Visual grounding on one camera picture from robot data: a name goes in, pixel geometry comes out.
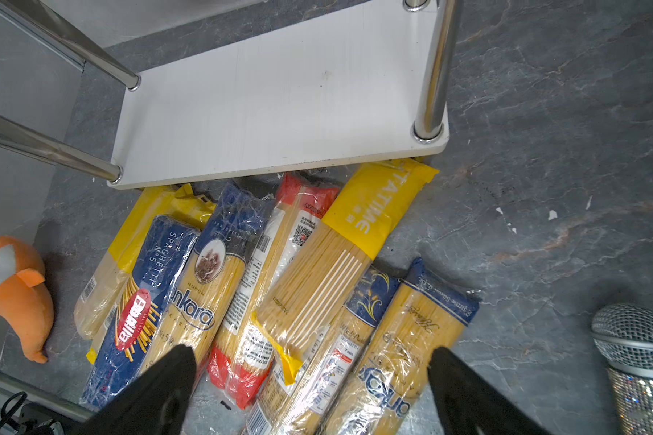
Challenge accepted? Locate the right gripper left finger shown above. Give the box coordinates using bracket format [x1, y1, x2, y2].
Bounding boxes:
[74, 344, 197, 434]

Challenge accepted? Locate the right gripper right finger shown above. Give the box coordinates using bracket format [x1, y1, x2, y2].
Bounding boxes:
[427, 346, 547, 435]

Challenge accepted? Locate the blue Ankara spaghetti bag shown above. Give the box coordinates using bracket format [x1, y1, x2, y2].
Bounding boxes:
[139, 181, 275, 377]

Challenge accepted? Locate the yellow Pastatime spaghetti bag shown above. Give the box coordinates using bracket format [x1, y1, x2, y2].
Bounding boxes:
[251, 159, 438, 385]

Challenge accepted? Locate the white two-tier shelf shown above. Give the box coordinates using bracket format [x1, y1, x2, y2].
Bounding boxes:
[0, 1, 463, 190]

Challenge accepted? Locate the blue Barilla spaghetti box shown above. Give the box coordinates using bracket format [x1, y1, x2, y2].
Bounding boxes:
[79, 215, 201, 410]

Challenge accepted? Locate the red white label spaghetti bag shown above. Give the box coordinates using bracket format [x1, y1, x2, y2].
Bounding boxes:
[207, 172, 339, 410]

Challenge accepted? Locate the blue white label spaghetti bag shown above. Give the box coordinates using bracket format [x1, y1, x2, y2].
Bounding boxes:
[242, 266, 400, 434]

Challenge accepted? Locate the glitter silver microphone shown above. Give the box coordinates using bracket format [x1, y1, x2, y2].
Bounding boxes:
[591, 304, 653, 434]

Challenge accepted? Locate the orange shark plush toy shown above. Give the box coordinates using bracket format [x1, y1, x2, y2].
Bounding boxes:
[0, 236, 54, 364]

